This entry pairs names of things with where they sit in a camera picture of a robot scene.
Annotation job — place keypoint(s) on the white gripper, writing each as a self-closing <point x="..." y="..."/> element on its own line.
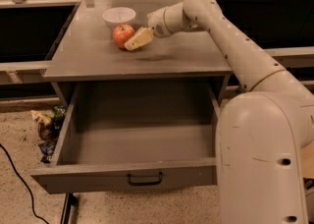
<point x="158" y="23"/>

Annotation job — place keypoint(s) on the white ceramic bowl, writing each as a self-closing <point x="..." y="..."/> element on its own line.
<point x="118" y="16"/>

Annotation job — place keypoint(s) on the grey cabinet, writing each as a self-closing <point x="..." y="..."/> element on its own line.
<point x="88" y="53"/>

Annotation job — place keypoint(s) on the red apple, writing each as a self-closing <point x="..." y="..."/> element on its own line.
<point x="121" y="34"/>

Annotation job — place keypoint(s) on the black drawer handle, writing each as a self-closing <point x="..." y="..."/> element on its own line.
<point x="145" y="180"/>

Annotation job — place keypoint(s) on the grey open top drawer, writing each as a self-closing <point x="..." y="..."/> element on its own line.
<point x="117" y="128"/>

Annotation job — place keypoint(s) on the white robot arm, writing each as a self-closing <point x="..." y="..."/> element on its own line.
<point x="260" y="133"/>

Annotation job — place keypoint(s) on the crumpled snack bags pile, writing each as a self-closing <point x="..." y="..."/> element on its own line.
<point x="49" y="127"/>

